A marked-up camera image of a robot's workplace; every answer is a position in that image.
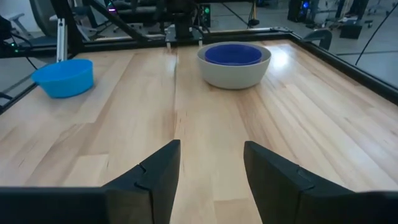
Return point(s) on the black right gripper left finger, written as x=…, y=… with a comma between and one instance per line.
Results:
x=155, y=186

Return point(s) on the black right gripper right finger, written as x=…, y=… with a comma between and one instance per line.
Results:
x=273, y=180

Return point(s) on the large grey bowl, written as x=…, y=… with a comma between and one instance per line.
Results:
x=233, y=76

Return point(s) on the dark blue plastic bowl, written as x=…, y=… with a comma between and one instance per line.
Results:
x=233, y=54

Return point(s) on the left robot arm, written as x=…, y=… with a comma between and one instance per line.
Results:
x=183, y=25

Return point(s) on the light blue plastic bowl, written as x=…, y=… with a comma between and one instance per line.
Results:
x=65, y=77

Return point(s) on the grey chair armrest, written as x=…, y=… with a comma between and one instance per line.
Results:
x=320, y=35

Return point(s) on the black box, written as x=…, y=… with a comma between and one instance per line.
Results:
x=351, y=31

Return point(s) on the computer tower with blue light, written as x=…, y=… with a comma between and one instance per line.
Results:
x=300, y=9

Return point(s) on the black device with green light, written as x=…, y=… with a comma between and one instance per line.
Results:
x=205, y=15

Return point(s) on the black electronics with green lights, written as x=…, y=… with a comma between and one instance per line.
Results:
x=12, y=43

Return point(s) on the grey office chair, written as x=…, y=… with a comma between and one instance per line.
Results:
x=42, y=15

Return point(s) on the black diagonal frame strut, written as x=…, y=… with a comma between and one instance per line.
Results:
x=119, y=23

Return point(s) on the silver aluminium profile post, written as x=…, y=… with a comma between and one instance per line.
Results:
x=61, y=40

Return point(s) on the black frame post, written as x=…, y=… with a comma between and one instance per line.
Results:
x=70, y=28

